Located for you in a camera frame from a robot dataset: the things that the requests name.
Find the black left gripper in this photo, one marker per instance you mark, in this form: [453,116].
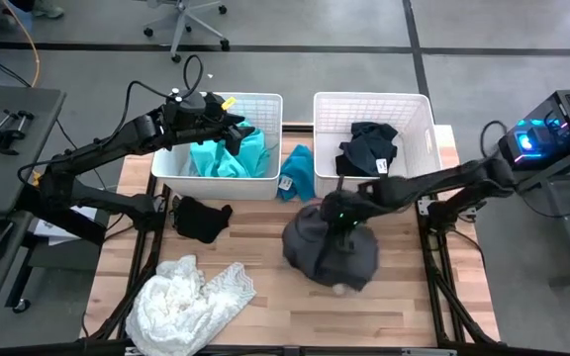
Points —
[191,116]

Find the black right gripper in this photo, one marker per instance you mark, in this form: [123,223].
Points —
[339,205]

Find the teal garment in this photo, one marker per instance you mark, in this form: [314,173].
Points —
[225,163]

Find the dark gray garment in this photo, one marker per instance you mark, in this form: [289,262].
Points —
[310,247]

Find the navy garment with tag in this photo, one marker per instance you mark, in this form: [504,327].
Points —
[369,146]

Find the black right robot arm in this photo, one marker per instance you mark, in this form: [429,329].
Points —
[438,180]

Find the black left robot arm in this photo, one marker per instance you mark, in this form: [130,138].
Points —
[107,143]

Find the yellow tape tag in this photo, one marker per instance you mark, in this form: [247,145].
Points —
[228,103]

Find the white plastic laundry basket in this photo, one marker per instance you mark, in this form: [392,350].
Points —
[413,148]
[216,189]

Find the blue garment with tag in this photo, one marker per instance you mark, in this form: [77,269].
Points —
[299,173]

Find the office chair base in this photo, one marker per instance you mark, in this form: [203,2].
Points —
[184,20]

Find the white lace garment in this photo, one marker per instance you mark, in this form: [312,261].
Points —
[176,311]

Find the white paper sheet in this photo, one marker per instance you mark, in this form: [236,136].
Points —
[50,230]

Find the dark gray desk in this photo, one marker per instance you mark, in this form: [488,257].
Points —
[8,163]

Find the black clamp tool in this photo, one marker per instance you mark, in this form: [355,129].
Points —
[5,133]

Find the black metal table frame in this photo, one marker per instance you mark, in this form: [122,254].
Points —
[142,257]

